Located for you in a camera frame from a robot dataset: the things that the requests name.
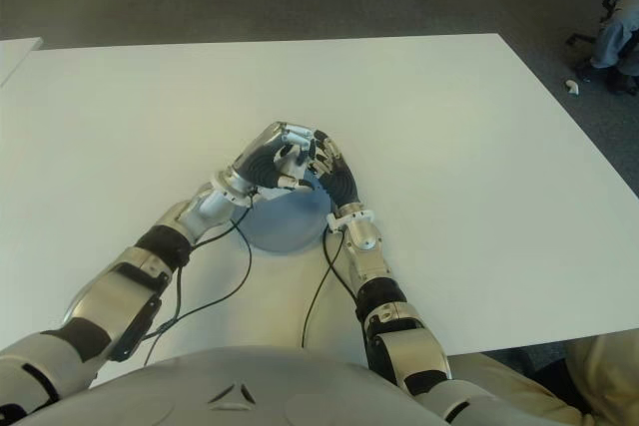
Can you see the beige rounded object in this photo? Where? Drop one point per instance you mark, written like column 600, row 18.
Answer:
column 606, row 381

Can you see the small white floor object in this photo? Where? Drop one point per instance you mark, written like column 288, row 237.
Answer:
column 572, row 88

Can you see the robot torso grey shell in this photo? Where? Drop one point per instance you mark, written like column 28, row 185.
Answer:
column 249, row 386

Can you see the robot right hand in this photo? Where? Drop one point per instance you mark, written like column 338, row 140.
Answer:
column 342, row 181

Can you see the robot right arm silver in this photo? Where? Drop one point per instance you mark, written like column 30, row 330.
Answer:
column 369, row 236

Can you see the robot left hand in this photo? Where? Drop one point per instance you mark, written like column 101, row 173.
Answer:
column 259, row 161

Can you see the seated person in jeans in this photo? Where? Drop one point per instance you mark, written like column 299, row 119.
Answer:
column 614, row 44

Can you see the white charger block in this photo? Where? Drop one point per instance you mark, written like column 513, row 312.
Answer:
column 289, row 164

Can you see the blue plate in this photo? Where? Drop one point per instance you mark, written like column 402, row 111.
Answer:
column 289, row 221

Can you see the robot left arm silver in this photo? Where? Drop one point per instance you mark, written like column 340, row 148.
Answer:
column 140, row 276

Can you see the white side table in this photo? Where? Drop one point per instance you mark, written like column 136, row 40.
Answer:
column 15, row 57

